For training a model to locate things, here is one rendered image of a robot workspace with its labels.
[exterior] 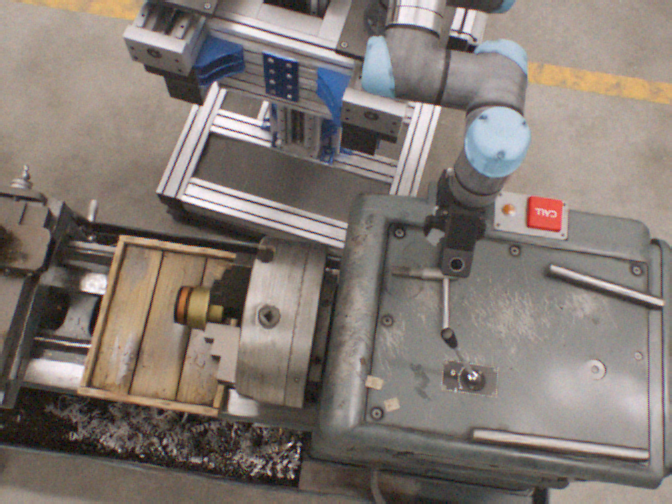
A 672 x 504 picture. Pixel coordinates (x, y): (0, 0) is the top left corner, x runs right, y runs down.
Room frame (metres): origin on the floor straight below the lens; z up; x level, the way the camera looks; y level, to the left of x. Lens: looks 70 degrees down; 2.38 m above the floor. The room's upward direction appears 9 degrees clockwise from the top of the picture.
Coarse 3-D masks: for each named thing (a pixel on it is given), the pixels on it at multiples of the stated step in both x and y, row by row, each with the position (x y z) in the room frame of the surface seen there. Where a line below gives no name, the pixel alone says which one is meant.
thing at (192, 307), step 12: (180, 288) 0.33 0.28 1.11; (192, 288) 0.34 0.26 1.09; (204, 288) 0.34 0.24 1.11; (180, 300) 0.30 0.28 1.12; (192, 300) 0.31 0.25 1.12; (204, 300) 0.31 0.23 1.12; (180, 312) 0.28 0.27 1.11; (192, 312) 0.28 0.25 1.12; (204, 312) 0.29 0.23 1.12; (216, 312) 0.29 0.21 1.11; (192, 324) 0.27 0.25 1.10; (204, 324) 0.27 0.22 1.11
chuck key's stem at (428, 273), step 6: (396, 270) 0.38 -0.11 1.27; (402, 270) 0.38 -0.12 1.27; (408, 270) 0.38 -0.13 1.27; (414, 270) 0.38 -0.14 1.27; (420, 270) 0.38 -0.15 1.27; (426, 270) 0.38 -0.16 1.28; (432, 270) 0.38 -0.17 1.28; (438, 270) 0.39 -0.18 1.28; (402, 276) 0.37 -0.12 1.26; (414, 276) 0.37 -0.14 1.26; (420, 276) 0.37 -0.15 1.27; (426, 276) 0.37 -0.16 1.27; (432, 276) 0.37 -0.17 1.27; (438, 276) 0.38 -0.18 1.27; (444, 276) 0.38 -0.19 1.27
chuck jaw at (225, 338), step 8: (208, 328) 0.26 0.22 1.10; (216, 328) 0.26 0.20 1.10; (224, 328) 0.27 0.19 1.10; (232, 328) 0.27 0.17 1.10; (240, 328) 0.27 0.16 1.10; (208, 336) 0.25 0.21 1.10; (216, 336) 0.25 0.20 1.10; (224, 336) 0.25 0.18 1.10; (232, 336) 0.25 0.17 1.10; (216, 344) 0.23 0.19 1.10; (224, 344) 0.24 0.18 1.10; (232, 344) 0.24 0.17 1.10; (216, 352) 0.22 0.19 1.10; (224, 352) 0.22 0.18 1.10; (232, 352) 0.22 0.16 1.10; (224, 360) 0.21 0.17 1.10; (232, 360) 0.21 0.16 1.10; (224, 368) 0.19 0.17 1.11; (232, 368) 0.19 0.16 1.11; (224, 376) 0.18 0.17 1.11; (232, 376) 0.18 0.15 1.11; (224, 384) 0.17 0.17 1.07; (232, 384) 0.17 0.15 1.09
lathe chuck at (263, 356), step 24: (264, 240) 0.43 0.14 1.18; (288, 240) 0.44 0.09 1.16; (264, 264) 0.37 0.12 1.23; (288, 264) 0.37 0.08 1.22; (264, 288) 0.32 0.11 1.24; (288, 288) 0.33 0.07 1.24; (288, 312) 0.28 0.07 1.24; (240, 336) 0.23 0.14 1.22; (264, 336) 0.24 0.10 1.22; (288, 336) 0.24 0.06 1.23; (240, 360) 0.20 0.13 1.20; (264, 360) 0.20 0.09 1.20; (288, 360) 0.21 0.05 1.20; (240, 384) 0.16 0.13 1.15; (264, 384) 0.17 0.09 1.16
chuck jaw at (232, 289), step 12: (240, 252) 0.39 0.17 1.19; (264, 252) 0.40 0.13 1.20; (240, 264) 0.37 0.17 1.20; (252, 264) 0.37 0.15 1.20; (228, 276) 0.35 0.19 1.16; (240, 276) 0.35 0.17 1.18; (216, 288) 0.33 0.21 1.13; (228, 288) 0.33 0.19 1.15; (240, 288) 0.33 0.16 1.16; (216, 300) 0.31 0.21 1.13; (228, 300) 0.31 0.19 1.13; (240, 300) 0.32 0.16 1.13
